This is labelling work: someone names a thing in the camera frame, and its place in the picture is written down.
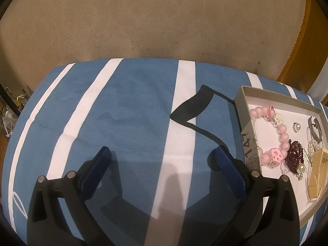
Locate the wooden door frame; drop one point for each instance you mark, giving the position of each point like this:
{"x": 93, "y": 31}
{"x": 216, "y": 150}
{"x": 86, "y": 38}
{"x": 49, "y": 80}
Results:
{"x": 305, "y": 46}

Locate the clear plastic item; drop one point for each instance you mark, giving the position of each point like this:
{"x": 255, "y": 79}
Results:
{"x": 9, "y": 123}

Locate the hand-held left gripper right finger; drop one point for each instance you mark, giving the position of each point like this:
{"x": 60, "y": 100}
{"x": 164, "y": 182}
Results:
{"x": 230, "y": 174}

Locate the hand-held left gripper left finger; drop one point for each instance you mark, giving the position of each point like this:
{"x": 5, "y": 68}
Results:
{"x": 96, "y": 171}

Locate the large pearl earring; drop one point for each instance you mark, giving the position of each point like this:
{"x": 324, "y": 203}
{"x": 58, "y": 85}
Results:
{"x": 301, "y": 168}

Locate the blue white striped cloth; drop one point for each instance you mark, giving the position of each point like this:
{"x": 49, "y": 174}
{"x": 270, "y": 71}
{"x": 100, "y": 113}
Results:
{"x": 128, "y": 107}

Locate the grey cardboard box tray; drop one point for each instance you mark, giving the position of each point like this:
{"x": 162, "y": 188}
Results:
{"x": 294, "y": 107}

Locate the small pearl stud earring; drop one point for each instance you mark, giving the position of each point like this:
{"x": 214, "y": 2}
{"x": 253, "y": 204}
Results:
{"x": 296, "y": 127}

